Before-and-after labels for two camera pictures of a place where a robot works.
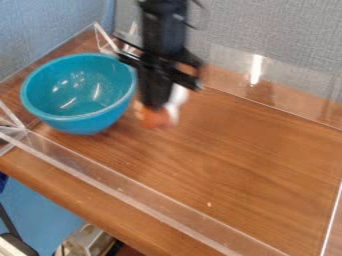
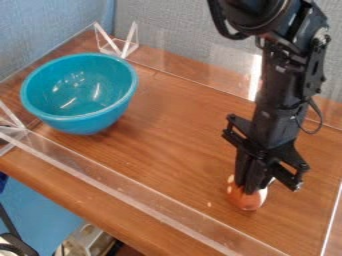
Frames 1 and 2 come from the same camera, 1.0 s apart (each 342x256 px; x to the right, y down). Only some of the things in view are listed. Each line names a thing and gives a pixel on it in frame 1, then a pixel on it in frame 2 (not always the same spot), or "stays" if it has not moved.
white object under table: x=90 y=241 stays
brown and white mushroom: x=165 y=117 -> x=251 y=201
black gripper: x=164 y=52 -> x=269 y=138
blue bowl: x=78 y=91 stays
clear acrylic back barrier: x=280 y=62 stays
